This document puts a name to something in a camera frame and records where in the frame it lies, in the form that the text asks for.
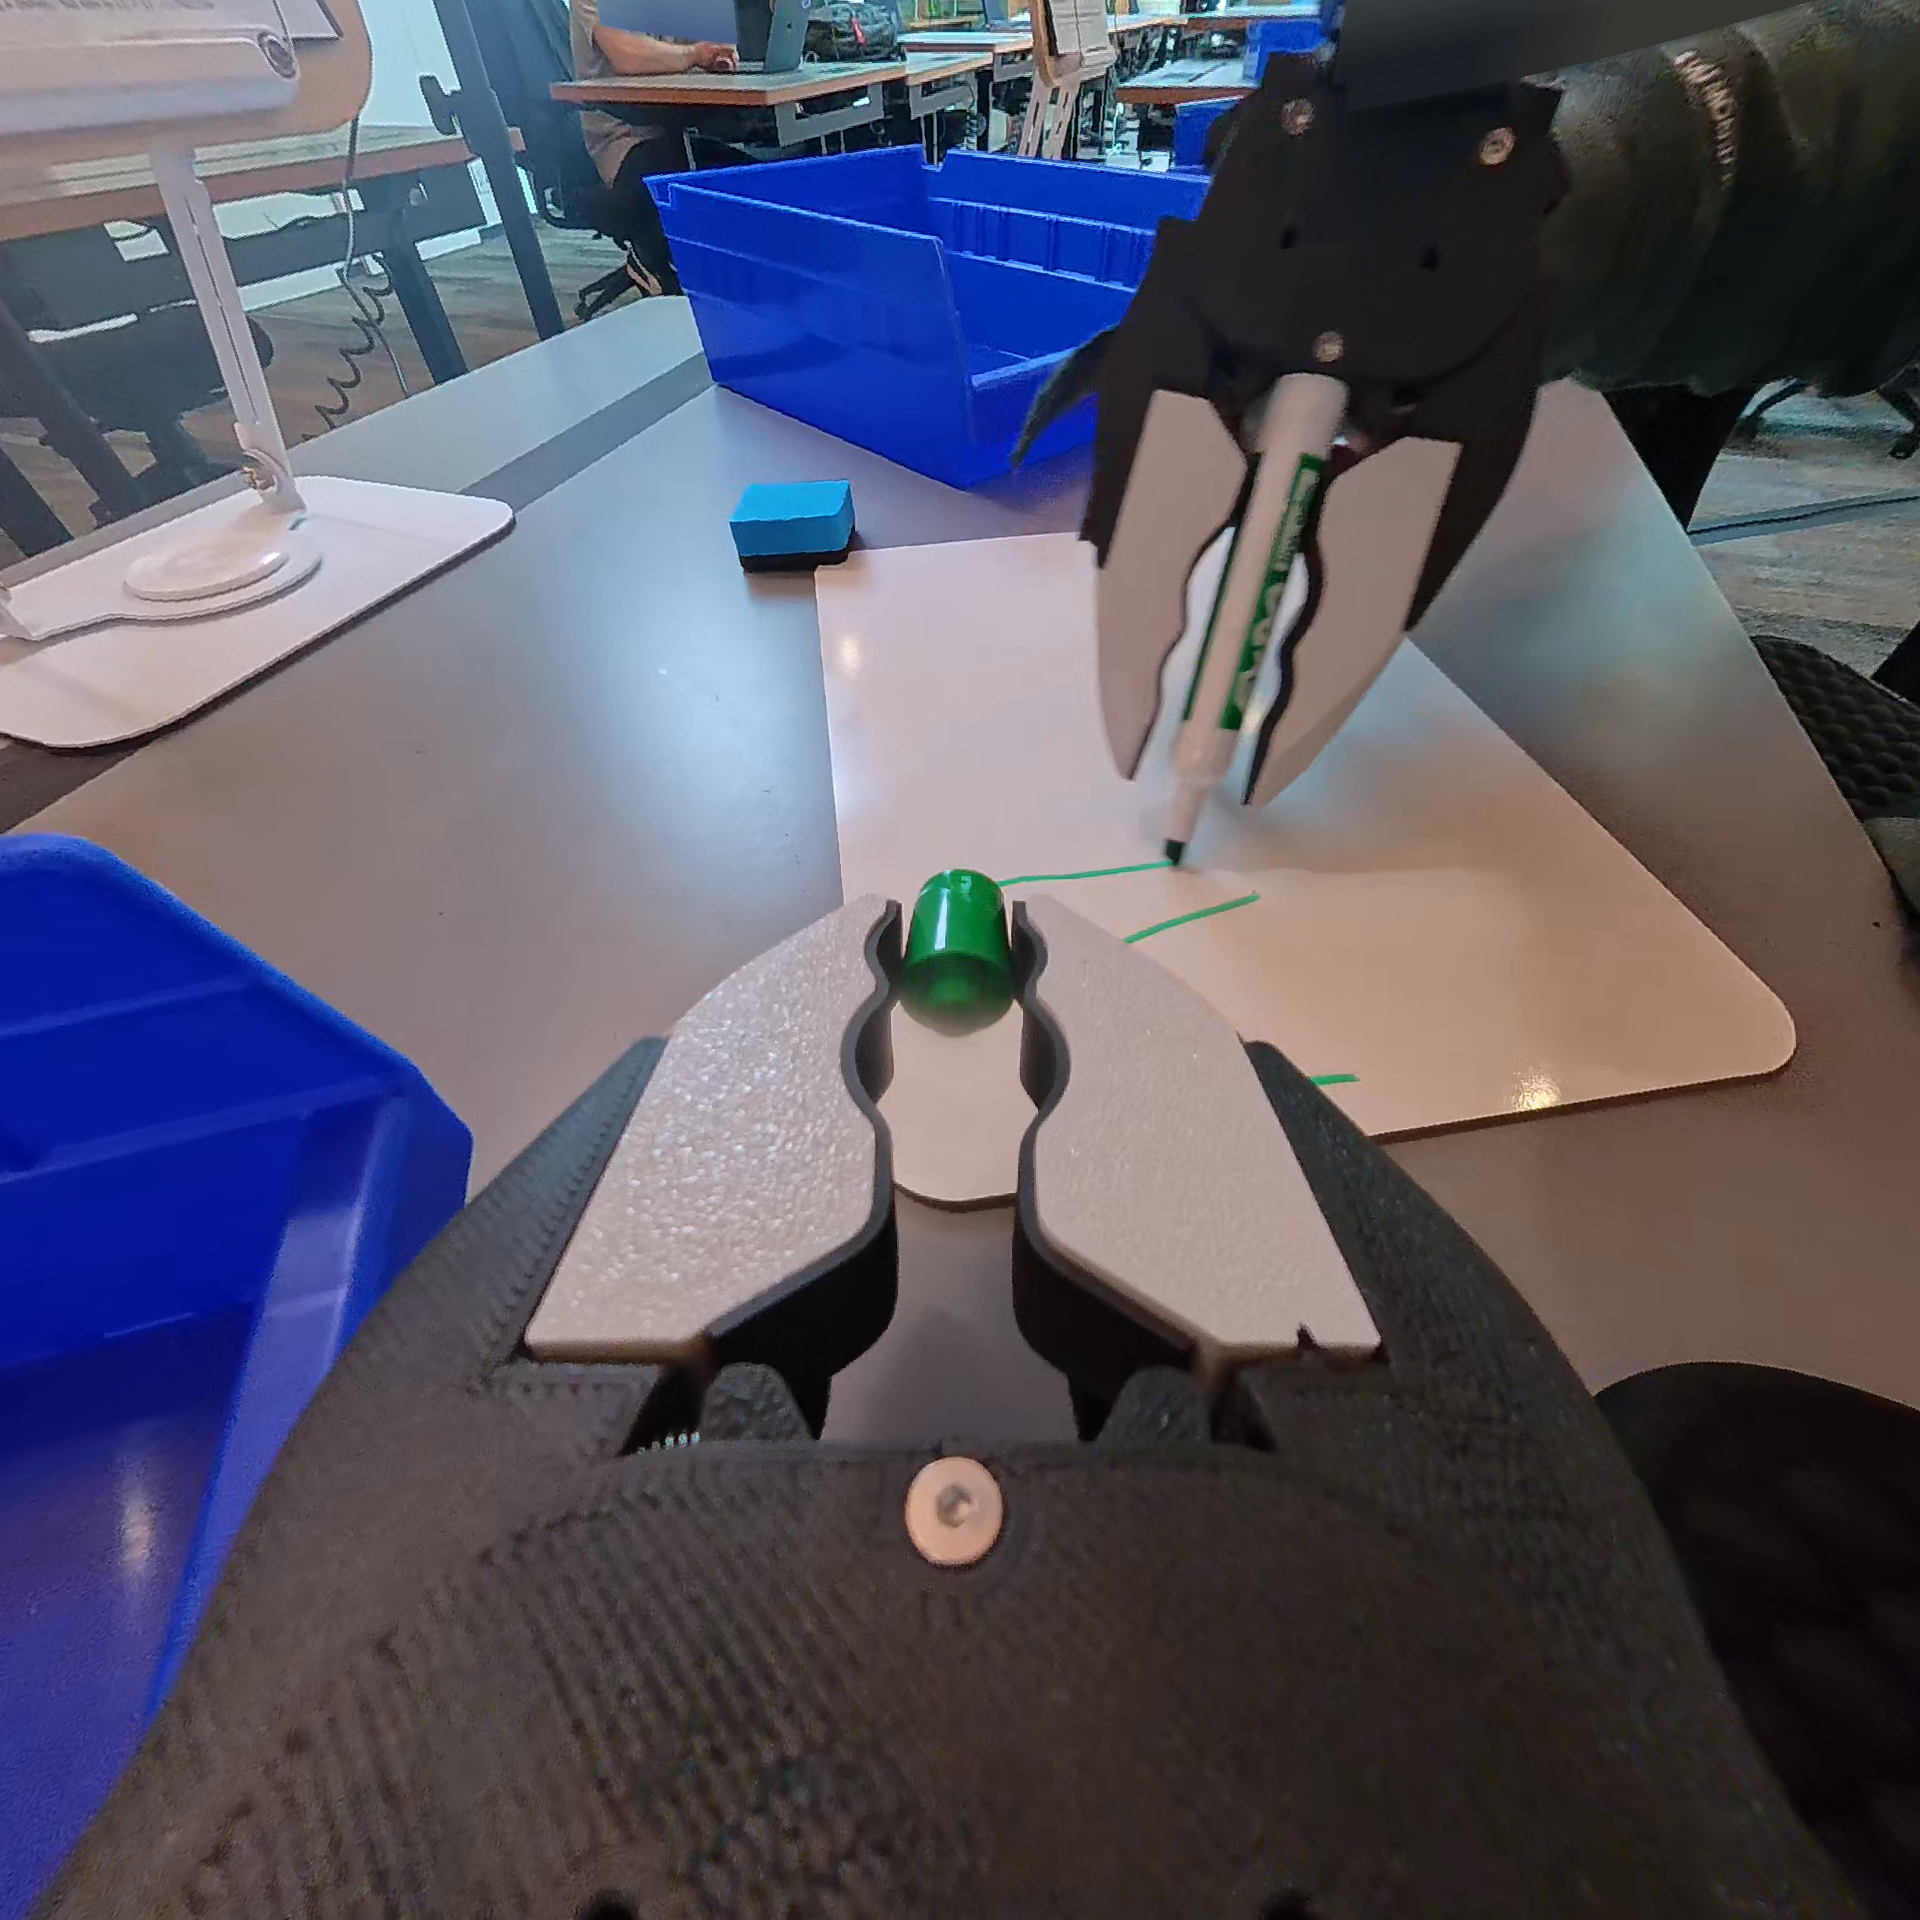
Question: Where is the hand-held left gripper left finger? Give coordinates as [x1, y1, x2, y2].
[525, 895, 908, 1425]

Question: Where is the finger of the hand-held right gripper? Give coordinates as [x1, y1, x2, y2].
[1088, 387, 1254, 790]
[1238, 432, 1481, 816]

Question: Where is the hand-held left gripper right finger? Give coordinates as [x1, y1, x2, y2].
[1010, 895, 1385, 1425]

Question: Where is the green dry-erase marker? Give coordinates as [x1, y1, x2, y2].
[1152, 366, 1344, 874]

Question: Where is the white whiteboard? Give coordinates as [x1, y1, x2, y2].
[810, 530, 1802, 1215]

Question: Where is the green marker cap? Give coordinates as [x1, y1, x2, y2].
[899, 865, 1026, 1030]

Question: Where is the blue whiteboard eraser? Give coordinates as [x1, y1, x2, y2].
[729, 474, 868, 579]

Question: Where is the blue plastic bin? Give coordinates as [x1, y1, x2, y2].
[1164, 92, 1258, 176]
[0, 832, 481, 1920]
[645, 142, 1222, 493]

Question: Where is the wooden office table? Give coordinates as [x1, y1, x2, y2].
[549, 48, 998, 156]

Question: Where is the black office chair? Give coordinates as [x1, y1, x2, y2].
[432, 0, 656, 306]

